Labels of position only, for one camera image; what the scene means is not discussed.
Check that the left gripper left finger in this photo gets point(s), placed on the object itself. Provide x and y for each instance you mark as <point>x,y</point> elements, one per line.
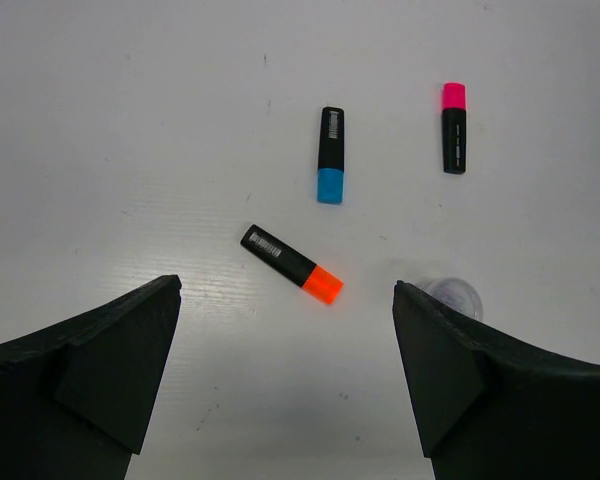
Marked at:
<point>76,398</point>

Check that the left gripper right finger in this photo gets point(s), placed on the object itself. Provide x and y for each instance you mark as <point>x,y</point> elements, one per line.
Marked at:
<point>490,406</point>

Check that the clear jar of pins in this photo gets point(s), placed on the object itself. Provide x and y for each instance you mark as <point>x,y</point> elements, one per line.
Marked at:
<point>456,294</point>

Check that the orange cap highlighter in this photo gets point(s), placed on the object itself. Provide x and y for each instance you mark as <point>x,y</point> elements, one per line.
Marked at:
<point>291,264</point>

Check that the blue cap highlighter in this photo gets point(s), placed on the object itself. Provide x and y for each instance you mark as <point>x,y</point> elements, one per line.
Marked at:
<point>331,156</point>

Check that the pink cap highlighter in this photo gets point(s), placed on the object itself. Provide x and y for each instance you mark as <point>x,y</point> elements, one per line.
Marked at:
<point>454,128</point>

